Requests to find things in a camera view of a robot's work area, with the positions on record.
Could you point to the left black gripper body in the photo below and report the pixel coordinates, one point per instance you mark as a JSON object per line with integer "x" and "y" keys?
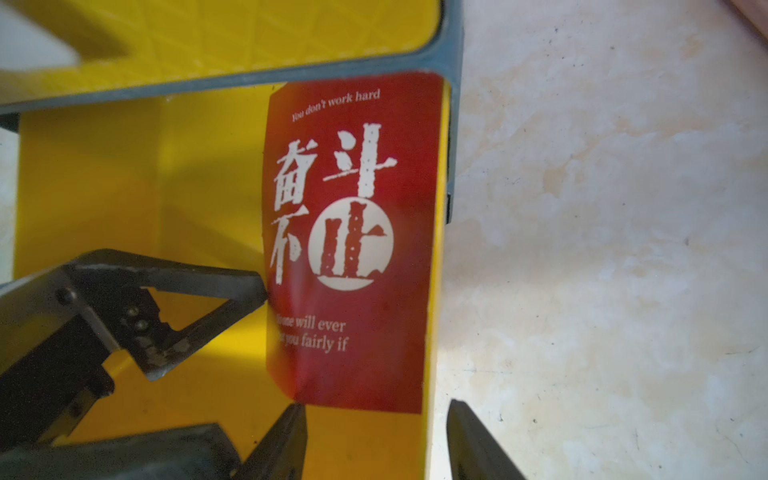
{"x": 53, "y": 345}

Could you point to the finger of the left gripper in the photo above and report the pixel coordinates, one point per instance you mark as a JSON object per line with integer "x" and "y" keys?
{"x": 160, "y": 311}

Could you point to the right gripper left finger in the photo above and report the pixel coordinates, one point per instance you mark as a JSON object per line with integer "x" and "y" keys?
{"x": 281, "y": 453}

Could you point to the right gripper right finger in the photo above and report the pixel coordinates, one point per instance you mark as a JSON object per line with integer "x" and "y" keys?
{"x": 473, "y": 451}

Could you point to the yellow drawer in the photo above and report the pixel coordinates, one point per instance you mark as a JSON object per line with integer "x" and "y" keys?
{"x": 126, "y": 44}
{"x": 180, "y": 179}

